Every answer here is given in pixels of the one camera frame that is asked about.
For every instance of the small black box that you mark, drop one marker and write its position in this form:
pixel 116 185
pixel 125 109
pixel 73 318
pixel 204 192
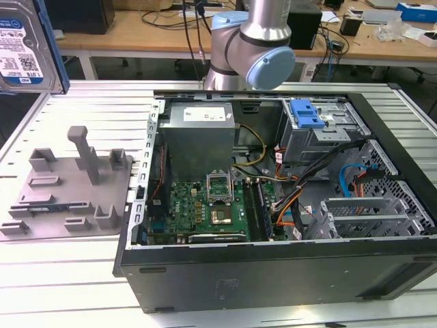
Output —
pixel 349 26

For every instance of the grey metal disk bay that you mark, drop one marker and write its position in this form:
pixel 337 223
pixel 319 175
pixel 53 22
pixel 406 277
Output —
pixel 362 223

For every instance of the grey plastic parts rack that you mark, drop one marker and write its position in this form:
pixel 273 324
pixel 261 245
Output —
pixel 68 191

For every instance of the black open PC case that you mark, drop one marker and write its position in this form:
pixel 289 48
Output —
pixel 273 273

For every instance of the blue cardboard box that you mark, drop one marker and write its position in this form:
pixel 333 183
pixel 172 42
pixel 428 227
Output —
pixel 416 12

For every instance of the clear plastic bag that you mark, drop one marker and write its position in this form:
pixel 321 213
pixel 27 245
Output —
pixel 392 30

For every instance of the blue plastic drive latch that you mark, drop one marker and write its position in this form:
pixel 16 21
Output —
pixel 304 114

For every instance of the large black computer case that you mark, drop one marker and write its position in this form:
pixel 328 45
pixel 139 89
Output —
pixel 82 17

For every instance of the black desktop box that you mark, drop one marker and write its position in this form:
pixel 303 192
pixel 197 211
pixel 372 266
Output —
pixel 307 30

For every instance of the grey optical drive cage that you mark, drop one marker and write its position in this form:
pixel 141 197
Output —
pixel 307 143

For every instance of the RAM stick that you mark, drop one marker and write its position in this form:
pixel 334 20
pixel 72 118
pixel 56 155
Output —
pixel 44 207

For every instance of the small white box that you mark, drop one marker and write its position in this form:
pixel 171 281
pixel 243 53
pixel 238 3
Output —
pixel 429 39

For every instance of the green motherboard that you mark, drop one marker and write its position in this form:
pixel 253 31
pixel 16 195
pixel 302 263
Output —
pixel 191 205

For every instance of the wooden desk white frame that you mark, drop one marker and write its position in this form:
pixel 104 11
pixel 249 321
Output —
pixel 129 37

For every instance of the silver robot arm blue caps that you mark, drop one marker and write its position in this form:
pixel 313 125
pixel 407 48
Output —
pixel 259 24

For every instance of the hard disk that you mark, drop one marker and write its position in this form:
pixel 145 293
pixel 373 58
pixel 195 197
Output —
pixel 20 44

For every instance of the black RAM slot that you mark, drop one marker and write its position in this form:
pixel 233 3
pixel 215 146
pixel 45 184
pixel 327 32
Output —
pixel 248 212
pixel 265 212
pixel 253 212
pixel 260 212

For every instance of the grey laptop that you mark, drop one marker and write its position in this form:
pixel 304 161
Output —
pixel 379 16

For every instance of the black graphics card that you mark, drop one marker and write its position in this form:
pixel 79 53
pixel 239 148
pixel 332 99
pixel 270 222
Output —
pixel 218 238

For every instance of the CPU socket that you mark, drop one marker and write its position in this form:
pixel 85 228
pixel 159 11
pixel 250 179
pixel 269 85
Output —
pixel 220 217

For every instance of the grey power supply unit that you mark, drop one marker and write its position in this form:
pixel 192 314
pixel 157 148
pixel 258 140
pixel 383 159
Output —
pixel 194 143

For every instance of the crumpled white plastic wrap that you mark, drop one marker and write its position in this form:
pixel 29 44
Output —
pixel 59 34

